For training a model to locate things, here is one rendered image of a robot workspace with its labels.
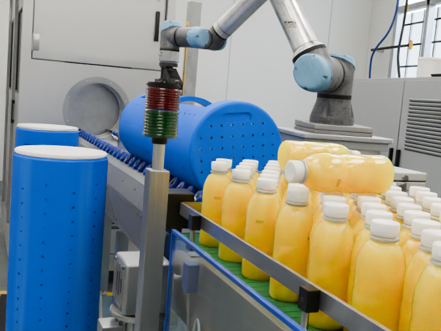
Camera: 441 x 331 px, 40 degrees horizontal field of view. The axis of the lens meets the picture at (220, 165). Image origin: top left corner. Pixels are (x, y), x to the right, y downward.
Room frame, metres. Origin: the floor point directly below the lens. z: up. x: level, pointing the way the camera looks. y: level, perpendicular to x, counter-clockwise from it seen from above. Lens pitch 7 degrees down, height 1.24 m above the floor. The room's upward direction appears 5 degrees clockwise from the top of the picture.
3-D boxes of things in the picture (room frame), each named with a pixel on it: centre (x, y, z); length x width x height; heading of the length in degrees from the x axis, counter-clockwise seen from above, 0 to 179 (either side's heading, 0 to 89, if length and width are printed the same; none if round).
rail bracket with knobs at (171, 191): (1.48, 0.10, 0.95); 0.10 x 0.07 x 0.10; 113
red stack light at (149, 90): (1.11, 0.12, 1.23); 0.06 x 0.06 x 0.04
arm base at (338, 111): (2.06, -0.37, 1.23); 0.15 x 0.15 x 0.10
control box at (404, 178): (1.52, -0.42, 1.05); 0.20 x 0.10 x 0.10; 23
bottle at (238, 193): (1.26, -0.05, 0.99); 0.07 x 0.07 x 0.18
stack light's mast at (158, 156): (1.11, 0.12, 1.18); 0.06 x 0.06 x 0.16
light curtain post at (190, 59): (3.11, 0.20, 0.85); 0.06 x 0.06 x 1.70; 23
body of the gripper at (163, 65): (2.31, 0.23, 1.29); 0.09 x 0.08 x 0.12; 23
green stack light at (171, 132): (1.11, 0.12, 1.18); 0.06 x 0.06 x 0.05
